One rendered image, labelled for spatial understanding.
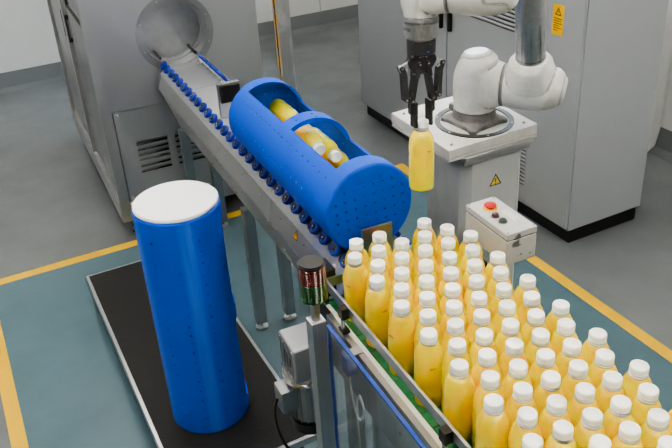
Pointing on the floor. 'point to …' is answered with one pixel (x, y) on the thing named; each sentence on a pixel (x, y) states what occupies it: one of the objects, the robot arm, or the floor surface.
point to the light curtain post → (281, 13)
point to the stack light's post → (321, 382)
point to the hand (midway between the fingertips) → (421, 113)
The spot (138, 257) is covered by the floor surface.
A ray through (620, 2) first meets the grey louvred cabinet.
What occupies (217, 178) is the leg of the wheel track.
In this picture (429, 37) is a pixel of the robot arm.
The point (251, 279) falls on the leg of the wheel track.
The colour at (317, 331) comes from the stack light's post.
